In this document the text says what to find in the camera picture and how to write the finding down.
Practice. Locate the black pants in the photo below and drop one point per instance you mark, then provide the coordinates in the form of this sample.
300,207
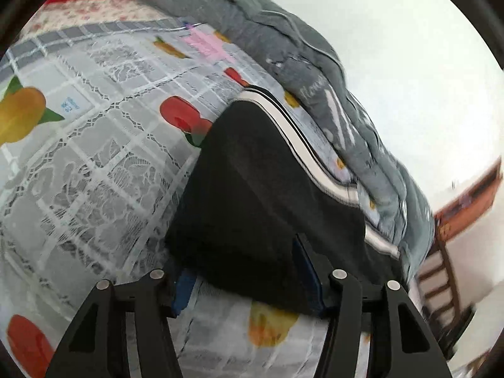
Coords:
256,185

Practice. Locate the wooden door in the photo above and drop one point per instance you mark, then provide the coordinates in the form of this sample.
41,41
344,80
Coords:
472,201

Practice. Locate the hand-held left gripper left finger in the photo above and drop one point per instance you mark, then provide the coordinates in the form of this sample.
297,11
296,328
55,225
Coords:
183,293

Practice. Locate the grey floral quilt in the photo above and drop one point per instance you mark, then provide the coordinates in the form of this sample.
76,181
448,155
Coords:
275,27

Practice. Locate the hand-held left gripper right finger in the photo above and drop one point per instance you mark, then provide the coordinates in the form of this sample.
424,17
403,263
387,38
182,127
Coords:
311,279

